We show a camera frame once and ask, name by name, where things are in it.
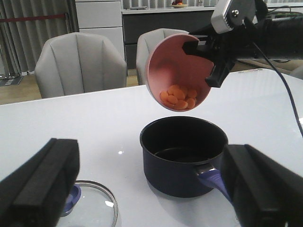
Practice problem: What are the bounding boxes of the orange ham slices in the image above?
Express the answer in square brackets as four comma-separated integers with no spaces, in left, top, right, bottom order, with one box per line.
[159,84,198,111]

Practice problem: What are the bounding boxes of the right grey chair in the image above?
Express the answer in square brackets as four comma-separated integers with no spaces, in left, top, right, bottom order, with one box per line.
[135,28,189,85]

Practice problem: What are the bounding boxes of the dark grey counter cabinet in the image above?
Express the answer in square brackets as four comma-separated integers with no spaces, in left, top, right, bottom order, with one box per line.
[122,7,214,69]

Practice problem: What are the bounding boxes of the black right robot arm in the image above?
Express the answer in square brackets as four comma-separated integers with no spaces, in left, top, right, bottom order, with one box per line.
[182,0,303,87]

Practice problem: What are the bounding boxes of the grey chair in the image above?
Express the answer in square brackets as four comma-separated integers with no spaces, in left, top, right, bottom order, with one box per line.
[35,32,127,98]
[135,28,189,85]

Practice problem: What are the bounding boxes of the dark blue saucepan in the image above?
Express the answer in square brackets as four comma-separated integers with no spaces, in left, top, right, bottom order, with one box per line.
[140,116,231,201]

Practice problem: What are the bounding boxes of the white drawer cabinet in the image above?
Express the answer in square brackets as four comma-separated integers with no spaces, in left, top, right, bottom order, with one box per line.
[75,0,125,57]

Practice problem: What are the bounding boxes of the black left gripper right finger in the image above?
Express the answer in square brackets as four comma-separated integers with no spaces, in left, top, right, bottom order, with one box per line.
[221,144,303,227]

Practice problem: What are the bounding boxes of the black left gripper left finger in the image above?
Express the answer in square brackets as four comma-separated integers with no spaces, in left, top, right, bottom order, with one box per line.
[0,138,80,227]

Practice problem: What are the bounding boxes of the red barrier belt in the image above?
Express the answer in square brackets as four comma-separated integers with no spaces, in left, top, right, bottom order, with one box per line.
[0,13,66,23]

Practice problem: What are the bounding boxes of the fruit plate on counter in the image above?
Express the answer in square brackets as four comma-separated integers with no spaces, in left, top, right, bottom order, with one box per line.
[171,0,188,9]

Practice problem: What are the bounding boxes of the pink bowl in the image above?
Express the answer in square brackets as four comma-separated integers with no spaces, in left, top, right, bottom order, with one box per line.
[145,34,214,112]

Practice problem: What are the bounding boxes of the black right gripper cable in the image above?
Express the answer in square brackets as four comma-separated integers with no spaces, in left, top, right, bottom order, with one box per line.
[250,40,303,139]

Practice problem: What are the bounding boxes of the left grey chair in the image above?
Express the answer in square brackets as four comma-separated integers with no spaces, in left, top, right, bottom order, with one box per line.
[35,32,127,98]

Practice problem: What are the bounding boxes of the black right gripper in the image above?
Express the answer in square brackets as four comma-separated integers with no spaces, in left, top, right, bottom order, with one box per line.
[182,18,265,88]

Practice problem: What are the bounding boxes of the silver camera on right gripper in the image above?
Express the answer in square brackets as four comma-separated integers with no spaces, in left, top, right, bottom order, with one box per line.
[211,0,256,34]

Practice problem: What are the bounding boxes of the glass lid with blue knob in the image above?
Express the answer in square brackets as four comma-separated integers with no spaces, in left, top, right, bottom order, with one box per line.
[57,180,118,227]

